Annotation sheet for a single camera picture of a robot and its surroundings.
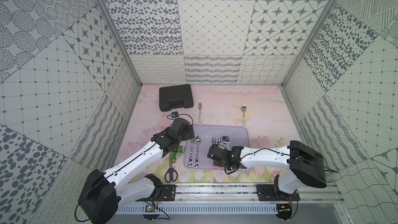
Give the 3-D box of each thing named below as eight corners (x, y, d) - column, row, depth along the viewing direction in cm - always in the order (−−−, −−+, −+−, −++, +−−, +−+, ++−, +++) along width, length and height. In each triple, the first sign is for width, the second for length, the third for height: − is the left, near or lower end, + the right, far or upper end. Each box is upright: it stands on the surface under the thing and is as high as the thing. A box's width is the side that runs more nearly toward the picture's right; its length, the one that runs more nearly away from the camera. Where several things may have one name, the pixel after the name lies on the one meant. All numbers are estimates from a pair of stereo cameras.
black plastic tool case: (161, 112, 105) (159, 108, 101) (161, 91, 118) (159, 86, 114) (194, 107, 108) (193, 102, 104) (190, 87, 121) (190, 82, 117)
